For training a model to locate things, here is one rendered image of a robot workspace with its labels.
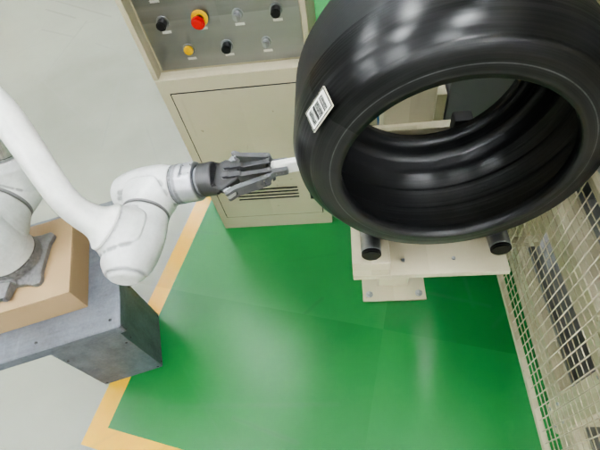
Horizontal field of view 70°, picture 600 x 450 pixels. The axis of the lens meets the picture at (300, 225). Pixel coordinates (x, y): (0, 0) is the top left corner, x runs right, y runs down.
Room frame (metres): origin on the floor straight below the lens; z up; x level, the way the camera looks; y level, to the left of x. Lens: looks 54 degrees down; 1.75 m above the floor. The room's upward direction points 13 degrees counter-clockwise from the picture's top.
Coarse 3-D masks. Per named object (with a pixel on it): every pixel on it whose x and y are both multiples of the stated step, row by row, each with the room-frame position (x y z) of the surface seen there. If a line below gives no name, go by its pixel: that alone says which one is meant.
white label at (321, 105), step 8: (320, 96) 0.53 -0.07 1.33; (328, 96) 0.52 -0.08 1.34; (312, 104) 0.54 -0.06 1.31; (320, 104) 0.52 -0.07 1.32; (328, 104) 0.51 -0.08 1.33; (312, 112) 0.53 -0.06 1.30; (320, 112) 0.51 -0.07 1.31; (328, 112) 0.50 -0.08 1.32; (312, 120) 0.52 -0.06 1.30; (320, 120) 0.51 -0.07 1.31; (312, 128) 0.51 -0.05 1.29
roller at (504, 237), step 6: (498, 234) 0.45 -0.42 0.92; (504, 234) 0.45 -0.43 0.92; (492, 240) 0.45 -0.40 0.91; (498, 240) 0.44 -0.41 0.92; (504, 240) 0.43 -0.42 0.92; (492, 246) 0.43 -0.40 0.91; (498, 246) 0.43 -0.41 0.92; (504, 246) 0.42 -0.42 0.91; (510, 246) 0.42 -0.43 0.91; (492, 252) 0.43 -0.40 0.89; (498, 252) 0.43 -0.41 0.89; (504, 252) 0.42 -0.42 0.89
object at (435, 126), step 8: (448, 120) 0.80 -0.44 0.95; (384, 128) 0.82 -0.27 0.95; (392, 128) 0.82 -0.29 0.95; (400, 128) 0.81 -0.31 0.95; (408, 128) 0.80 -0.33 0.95; (416, 128) 0.80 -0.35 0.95; (424, 128) 0.79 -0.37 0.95; (432, 128) 0.78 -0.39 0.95; (440, 128) 0.78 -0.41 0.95; (448, 128) 0.78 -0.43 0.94
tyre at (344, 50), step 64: (384, 0) 0.59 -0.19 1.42; (448, 0) 0.52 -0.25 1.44; (512, 0) 0.49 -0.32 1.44; (576, 0) 0.49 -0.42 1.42; (320, 64) 0.58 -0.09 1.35; (384, 64) 0.50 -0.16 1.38; (448, 64) 0.47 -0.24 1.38; (512, 64) 0.45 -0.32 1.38; (576, 64) 0.43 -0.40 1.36; (320, 128) 0.52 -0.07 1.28; (512, 128) 0.66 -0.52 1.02; (576, 128) 0.53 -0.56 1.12; (320, 192) 0.51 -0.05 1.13; (384, 192) 0.63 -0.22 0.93; (448, 192) 0.60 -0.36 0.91; (512, 192) 0.52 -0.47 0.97
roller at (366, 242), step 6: (360, 234) 0.55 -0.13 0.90; (366, 234) 0.53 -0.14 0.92; (366, 240) 0.51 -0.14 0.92; (372, 240) 0.51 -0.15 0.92; (378, 240) 0.51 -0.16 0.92; (366, 246) 0.50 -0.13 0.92; (372, 246) 0.49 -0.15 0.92; (378, 246) 0.49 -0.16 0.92; (366, 252) 0.49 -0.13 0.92; (372, 252) 0.48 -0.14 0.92; (378, 252) 0.48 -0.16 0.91; (366, 258) 0.49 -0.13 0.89; (372, 258) 0.48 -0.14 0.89; (378, 258) 0.48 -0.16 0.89
